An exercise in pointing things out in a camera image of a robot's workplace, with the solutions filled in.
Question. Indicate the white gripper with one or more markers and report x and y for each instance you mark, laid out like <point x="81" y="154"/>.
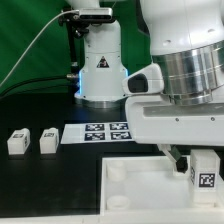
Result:
<point x="153" y="121"/>

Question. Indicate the white square table top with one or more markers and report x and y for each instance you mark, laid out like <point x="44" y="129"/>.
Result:
<point x="146" y="190"/>

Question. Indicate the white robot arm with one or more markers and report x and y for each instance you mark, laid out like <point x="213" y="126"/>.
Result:
<point x="178" y="99"/>

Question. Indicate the white sheet with markers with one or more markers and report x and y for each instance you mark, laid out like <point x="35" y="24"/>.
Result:
<point x="96" y="133"/>

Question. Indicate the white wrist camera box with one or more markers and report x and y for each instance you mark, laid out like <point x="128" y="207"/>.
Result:
<point x="148" y="80"/>

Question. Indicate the black camera stand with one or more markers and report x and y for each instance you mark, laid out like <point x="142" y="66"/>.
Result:
<point x="76" y="29"/>

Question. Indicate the grey camera on stand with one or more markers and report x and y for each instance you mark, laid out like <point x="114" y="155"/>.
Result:
<point x="95" y="14"/>

